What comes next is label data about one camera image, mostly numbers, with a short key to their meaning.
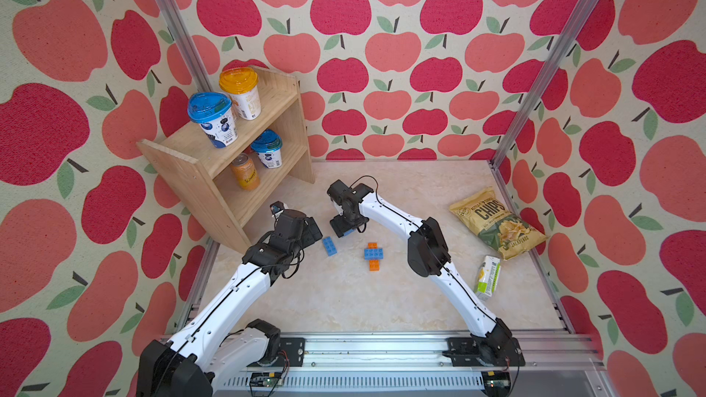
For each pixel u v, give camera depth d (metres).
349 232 0.91
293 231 0.63
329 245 0.93
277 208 0.72
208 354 0.41
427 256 0.64
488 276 0.84
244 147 0.68
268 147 0.84
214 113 0.59
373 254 0.90
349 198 0.75
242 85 0.65
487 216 0.94
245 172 0.80
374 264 0.90
